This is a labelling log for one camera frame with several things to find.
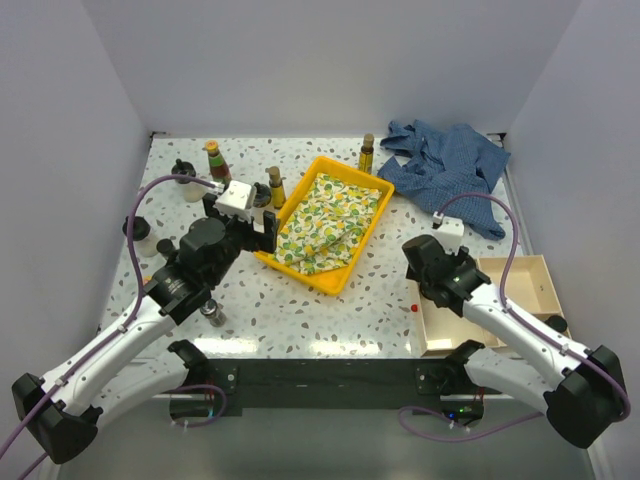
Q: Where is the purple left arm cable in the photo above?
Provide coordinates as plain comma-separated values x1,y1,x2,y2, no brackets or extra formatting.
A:
0,174,221,466

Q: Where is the black lid seasoning jar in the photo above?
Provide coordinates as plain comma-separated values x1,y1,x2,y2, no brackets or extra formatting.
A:
252,182,272,225

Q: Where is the sesame seed shaker jar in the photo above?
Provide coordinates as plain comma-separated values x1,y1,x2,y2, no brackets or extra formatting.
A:
544,314,570,337

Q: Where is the white powder shaker jar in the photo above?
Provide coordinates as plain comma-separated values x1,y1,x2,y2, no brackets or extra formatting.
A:
171,158,206,203

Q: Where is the red chili sauce bottle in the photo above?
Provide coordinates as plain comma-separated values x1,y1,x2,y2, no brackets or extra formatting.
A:
204,140,232,186

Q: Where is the blue checkered shirt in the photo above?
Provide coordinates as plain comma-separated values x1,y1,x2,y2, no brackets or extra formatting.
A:
378,120,510,213

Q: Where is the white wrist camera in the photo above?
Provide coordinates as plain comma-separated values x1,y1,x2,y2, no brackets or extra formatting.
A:
432,212,465,254
214,180,257,224

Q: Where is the yellow label sauce bottle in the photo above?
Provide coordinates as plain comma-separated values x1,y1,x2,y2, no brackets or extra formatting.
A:
266,166,286,210

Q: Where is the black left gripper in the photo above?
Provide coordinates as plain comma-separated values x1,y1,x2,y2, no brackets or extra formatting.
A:
204,193,279,286

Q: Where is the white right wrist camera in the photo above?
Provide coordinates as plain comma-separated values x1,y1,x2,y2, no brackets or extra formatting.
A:
432,212,465,254

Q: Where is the yellow label oil bottle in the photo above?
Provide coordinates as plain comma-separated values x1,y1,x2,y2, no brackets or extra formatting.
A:
358,133,375,174

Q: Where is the white salt shaker jar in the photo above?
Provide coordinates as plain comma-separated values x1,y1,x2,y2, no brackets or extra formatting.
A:
122,216,159,258

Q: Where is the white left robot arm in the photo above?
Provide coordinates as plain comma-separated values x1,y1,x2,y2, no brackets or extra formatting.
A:
11,193,280,464

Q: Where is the cream divided organizer box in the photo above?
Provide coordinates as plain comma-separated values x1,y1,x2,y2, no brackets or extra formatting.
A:
408,254,574,358

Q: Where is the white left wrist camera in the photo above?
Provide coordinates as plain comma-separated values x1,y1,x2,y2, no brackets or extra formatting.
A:
214,180,257,224

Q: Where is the dark pepper grinder jar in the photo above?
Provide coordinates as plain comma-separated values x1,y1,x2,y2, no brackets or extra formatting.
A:
200,299,227,328

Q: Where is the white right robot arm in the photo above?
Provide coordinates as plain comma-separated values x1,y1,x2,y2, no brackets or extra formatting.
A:
402,235,631,449

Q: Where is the lemon print cloth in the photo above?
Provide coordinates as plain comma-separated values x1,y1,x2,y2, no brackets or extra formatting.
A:
269,173,381,275

